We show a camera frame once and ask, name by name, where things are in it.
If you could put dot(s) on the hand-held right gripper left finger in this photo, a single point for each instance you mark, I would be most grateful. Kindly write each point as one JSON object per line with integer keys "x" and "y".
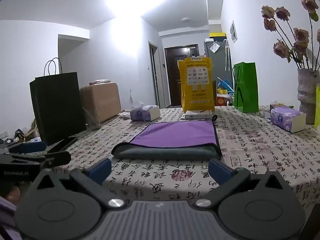
{"x": 100, "y": 170}

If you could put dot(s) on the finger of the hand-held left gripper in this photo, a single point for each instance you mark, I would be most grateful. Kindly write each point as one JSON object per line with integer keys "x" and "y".
{"x": 28, "y": 146}
{"x": 56, "y": 158}

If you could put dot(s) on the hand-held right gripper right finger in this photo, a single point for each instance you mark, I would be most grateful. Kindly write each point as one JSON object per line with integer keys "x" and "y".
{"x": 219, "y": 172}

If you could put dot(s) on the purple and grey towel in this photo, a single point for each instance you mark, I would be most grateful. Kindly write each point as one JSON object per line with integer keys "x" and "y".
{"x": 175, "y": 133}

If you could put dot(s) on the person's left forearm purple sleeve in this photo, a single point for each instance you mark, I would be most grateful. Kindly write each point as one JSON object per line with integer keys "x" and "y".
{"x": 7, "y": 215}

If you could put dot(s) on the person's left hand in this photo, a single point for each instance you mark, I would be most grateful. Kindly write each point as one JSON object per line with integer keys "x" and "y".
{"x": 13, "y": 193}

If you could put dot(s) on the clear plastic bag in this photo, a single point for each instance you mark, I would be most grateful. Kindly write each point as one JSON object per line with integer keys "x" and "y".
{"x": 91, "y": 121}

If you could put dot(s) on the black paper bag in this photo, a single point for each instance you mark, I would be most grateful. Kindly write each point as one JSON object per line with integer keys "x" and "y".
{"x": 58, "y": 105}

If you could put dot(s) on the flat white box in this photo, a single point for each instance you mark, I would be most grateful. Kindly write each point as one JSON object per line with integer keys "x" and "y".
{"x": 197, "y": 115}

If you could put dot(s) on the tan suitcase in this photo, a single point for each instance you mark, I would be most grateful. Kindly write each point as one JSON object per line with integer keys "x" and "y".
{"x": 100, "y": 102}

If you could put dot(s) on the orange box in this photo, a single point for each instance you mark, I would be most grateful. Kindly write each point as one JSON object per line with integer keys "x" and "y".
{"x": 221, "y": 101}

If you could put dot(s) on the purple tissue pack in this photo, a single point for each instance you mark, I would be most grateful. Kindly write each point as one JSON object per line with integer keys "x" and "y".
{"x": 143, "y": 113}
{"x": 287, "y": 118}

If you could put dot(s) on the blue plastic bag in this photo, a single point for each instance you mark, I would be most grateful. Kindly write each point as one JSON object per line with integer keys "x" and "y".
{"x": 225, "y": 84}

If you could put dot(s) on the green paper bag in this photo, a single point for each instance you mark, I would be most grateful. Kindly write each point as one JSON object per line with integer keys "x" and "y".
{"x": 246, "y": 87}

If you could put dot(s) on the yellow paper bag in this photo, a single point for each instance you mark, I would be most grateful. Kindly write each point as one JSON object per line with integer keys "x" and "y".
{"x": 196, "y": 85}

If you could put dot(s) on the dark brown door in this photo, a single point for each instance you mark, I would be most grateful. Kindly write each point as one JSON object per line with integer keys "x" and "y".
{"x": 172, "y": 77}

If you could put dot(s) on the grey cabinet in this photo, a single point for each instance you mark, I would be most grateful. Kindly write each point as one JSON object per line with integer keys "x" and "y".
{"x": 221, "y": 65}

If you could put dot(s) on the white hanging umbrella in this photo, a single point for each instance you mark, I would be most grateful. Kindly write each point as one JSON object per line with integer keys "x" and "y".
{"x": 227, "y": 55}

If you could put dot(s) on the yellow-green bag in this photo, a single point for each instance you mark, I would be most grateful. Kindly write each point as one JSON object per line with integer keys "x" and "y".
{"x": 318, "y": 107}

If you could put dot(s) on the grey textured vase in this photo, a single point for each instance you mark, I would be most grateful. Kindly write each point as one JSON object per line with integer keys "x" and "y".
{"x": 307, "y": 92}

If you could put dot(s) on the white paper sheet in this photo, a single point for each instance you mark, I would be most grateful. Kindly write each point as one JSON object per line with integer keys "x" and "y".
{"x": 214, "y": 47}

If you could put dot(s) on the yellow box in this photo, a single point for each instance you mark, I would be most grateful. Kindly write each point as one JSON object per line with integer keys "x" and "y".
{"x": 217, "y": 35}

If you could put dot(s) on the dried pink flowers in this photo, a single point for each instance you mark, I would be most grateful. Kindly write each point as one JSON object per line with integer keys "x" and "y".
{"x": 301, "y": 37}

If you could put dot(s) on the grey interior door frame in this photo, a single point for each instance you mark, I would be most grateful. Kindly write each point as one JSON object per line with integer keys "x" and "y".
{"x": 154, "y": 75}

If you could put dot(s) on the wall picture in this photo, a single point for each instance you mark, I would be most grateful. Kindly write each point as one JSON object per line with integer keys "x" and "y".
{"x": 233, "y": 31}

